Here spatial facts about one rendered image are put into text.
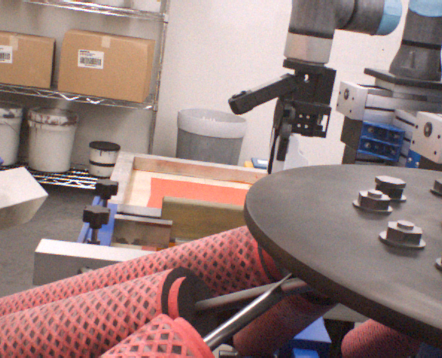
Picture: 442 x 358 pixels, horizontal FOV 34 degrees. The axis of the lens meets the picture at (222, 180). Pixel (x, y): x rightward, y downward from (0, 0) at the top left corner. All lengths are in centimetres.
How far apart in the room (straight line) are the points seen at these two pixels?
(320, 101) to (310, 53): 8
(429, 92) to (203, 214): 107
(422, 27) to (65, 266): 140
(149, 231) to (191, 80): 371
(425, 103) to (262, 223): 182
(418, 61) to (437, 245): 178
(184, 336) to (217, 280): 17
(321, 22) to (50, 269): 56
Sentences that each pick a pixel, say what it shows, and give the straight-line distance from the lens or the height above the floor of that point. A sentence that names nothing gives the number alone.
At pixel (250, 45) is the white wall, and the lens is 489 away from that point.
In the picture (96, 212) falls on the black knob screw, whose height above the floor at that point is 106.
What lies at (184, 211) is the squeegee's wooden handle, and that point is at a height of 104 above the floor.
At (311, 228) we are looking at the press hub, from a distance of 33.
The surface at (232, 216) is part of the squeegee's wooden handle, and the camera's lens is 122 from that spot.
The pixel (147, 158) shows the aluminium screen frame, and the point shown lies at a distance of 179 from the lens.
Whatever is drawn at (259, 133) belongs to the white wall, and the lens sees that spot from 498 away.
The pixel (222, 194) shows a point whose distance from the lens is 169.
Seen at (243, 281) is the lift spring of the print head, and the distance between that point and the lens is 49.
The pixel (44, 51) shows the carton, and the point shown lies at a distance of 451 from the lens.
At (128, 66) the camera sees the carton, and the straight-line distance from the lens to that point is 440.
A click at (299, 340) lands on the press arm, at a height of 104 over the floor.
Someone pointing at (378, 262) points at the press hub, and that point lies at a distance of 31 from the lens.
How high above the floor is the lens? 141
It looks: 14 degrees down
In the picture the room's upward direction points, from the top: 9 degrees clockwise
